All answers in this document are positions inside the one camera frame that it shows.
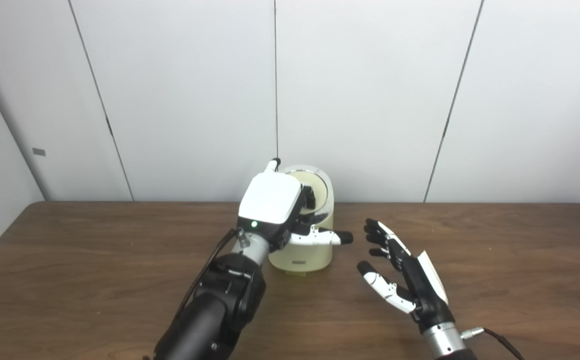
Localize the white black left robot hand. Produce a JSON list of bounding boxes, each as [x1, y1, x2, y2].
[[236, 158, 354, 252]]

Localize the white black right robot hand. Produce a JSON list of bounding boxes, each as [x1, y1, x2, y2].
[[357, 218, 456, 335]]

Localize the cream round bin lid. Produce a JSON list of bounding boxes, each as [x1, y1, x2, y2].
[[290, 170, 328, 214]]

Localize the cream-colored round bin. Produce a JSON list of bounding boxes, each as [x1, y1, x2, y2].
[[268, 165, 335, 273]]

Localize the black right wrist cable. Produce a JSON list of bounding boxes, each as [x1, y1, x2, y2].
[[461, 327, 525, 360]]

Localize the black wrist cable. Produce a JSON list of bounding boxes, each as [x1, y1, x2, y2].
[[172, 227, 250, 322], [461, 327, 525, 360]]

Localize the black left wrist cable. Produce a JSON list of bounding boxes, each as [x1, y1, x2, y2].
[[172, 227, 250, 322]]

